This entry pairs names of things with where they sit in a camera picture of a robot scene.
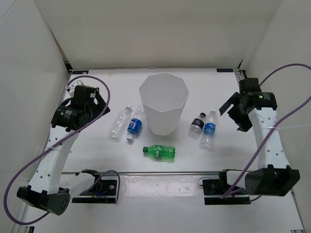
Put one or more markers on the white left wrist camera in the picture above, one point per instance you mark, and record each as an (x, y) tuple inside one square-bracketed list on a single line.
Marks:
[(70, 90)]

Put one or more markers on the white octagonal plastic bin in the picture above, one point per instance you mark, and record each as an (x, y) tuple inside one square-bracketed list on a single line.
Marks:
[(163, 97)]

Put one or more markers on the blue label water bottle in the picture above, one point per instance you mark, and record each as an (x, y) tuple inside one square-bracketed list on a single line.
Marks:
[(136, 124)]

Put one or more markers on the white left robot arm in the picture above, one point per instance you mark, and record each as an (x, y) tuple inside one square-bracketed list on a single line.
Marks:
[(43, 190)]

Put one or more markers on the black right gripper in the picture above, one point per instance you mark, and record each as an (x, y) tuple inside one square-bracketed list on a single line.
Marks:
[(244, 124)]

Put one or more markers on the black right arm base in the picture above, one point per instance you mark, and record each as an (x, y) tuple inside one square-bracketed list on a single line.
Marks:
[(215, 187)]

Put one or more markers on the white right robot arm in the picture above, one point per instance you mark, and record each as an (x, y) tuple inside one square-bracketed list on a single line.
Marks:
[(268, 173)]

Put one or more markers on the blue label clear bottle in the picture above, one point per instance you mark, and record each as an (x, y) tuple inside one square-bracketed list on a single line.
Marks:
[(208, 135)]

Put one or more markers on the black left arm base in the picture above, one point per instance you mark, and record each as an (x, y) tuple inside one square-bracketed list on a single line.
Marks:
[(104, 190)]

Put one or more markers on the clear plastic bottle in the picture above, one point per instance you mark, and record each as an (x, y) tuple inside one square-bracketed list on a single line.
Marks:
[(117, 129)]

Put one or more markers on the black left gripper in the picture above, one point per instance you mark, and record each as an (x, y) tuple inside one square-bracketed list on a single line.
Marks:
[(100, 106)]

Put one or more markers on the aluminium table frame rail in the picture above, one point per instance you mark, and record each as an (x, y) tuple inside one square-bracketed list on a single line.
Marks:
[(171, 173)]

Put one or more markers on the green soda bottle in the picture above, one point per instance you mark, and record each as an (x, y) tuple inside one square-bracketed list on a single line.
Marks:
[(160, 152)]

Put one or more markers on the black label small bottle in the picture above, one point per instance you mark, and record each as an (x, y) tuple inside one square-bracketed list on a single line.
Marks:
[(197, 125)]

